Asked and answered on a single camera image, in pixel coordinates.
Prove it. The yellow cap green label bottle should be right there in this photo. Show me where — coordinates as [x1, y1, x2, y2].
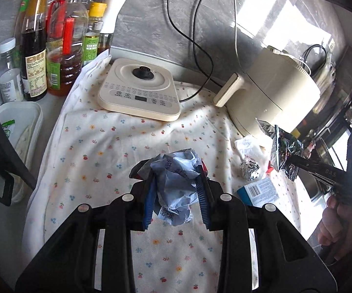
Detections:
[82, 2, 108, 67]

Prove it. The white charger cable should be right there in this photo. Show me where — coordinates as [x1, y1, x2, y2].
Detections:
[229, 0, 239, 75]

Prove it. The cream induction cooker base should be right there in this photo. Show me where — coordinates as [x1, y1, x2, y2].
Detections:
[97, 58, 181, 122]

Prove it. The white plastic container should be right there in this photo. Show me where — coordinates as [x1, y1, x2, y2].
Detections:
[0, 101, 43, 203]

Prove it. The cream air fryer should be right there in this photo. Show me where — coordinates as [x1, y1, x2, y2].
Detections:
[213, 45, 321, 138]

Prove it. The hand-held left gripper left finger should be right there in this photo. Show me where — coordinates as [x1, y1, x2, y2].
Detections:
[15, 172, 158, 293]

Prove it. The black power cable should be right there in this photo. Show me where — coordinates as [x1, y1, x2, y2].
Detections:
[177, 0, 214, 103]
[167, 0, 230, 89]

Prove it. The clear jar white lid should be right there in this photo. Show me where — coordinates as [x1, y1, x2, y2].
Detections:
[0, 37, 24, 103]

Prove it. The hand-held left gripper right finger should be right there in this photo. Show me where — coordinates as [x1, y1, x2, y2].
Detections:
[195, 165, 338, 293]

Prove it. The crumpled foil ball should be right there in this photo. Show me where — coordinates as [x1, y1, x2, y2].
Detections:
[240, 158, 260, 181]

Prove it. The shiny snack wrapper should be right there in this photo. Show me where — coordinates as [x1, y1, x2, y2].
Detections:
[255, 119, 303, 179]

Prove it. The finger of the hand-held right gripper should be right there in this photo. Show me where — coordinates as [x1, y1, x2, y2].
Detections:
[309, 171, 347, 191]
[287, 155, 347, 179]

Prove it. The green label sauce bottle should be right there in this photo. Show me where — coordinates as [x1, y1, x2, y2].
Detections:
[14, 0, 36, 68]

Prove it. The person's right hand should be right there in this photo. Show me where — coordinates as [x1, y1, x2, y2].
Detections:
[318, 195, 352, 248]

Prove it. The blue white carton box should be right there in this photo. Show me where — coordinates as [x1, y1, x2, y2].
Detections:
[236, 178, 282, 207]

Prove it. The blue white paper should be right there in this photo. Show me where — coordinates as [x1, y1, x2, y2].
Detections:
[130, 149, 208, 227]

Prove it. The black wire rack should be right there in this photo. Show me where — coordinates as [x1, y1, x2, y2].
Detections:
[0, 64, 38, 206]

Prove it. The floral tablecloth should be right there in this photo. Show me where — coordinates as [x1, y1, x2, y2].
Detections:
[22, 50, 304, 293]

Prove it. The crumpled clear plastic wrapper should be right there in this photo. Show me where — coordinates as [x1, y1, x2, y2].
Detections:
[235, 136, 263, 159]

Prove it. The black looped cable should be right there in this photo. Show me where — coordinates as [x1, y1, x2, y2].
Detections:
[300, 44, 329, 75]

